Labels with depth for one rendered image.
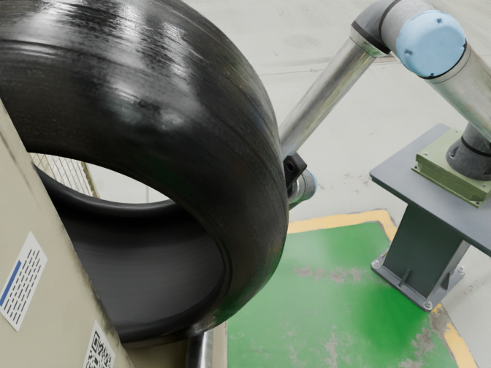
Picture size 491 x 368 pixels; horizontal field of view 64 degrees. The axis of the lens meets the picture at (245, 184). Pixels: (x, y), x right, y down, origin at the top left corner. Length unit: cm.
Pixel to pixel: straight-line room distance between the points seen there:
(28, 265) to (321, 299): 165
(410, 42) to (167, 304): 68
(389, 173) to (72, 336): 134
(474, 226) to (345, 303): 67
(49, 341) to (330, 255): 176
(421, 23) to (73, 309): 76
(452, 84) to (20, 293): 89
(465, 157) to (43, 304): 138
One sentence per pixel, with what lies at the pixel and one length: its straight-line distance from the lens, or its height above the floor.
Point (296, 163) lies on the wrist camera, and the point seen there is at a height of 103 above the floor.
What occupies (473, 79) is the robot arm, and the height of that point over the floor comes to 116.
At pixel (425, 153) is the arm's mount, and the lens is 155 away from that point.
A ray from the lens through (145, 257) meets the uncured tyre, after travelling 85.
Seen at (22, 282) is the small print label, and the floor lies 138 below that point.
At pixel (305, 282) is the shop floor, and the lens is 188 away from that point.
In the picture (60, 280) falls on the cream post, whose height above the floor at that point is 134.
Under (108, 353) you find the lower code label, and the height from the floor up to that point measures 120.
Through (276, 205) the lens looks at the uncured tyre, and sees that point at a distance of 46.
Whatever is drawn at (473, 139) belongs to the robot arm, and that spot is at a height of 80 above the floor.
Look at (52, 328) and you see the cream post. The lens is 31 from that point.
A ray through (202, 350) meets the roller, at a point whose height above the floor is 92.
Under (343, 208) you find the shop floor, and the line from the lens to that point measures 221.
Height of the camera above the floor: 158
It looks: 44 degrees down
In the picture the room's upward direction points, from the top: straight up
